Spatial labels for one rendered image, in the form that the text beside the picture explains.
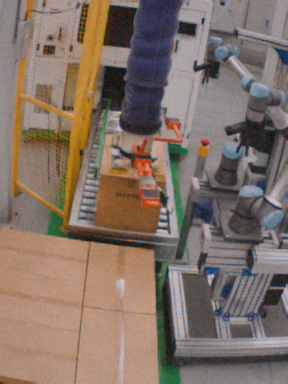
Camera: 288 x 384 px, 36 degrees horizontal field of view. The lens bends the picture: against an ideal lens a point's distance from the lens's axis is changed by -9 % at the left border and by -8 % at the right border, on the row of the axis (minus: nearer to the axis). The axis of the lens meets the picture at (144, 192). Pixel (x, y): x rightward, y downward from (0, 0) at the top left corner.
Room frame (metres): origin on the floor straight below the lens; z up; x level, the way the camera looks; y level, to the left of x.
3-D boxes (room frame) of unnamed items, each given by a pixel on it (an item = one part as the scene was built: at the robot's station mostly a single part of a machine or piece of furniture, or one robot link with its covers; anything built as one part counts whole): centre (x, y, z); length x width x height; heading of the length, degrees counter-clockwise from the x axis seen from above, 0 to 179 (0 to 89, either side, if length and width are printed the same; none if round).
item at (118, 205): (2.78, 0.11, 0.75); 0.60 x 0.40 x 0.40; 6
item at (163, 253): (2.42, 0.09, 0.48); 0.70 x 0.03 x 0.15; 96
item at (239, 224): (2.01, -0.52, 1.09); 0.15 x 0.15 x 0.10
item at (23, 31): (3.08, 1.07, 1.62); 0.20 x 0.05 x 0.30; 6
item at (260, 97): (1.74, -0.38, 1.82); 0.09 x 0.08 x 0.11; 127
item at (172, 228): (3.62, -0.12, 0.50); 2.31 x 0.05 x 0.19; 6
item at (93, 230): (2.42, 0.09, 0.58); 0.70 x 0.03 x 0.06; 96
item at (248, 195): (2.00, -0.53, 1.20); 0.13 x 0.12 x 0.14; 37
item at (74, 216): (3.56, 0.52, 0.50); 2.31 x 0.05 x 0.19; 6
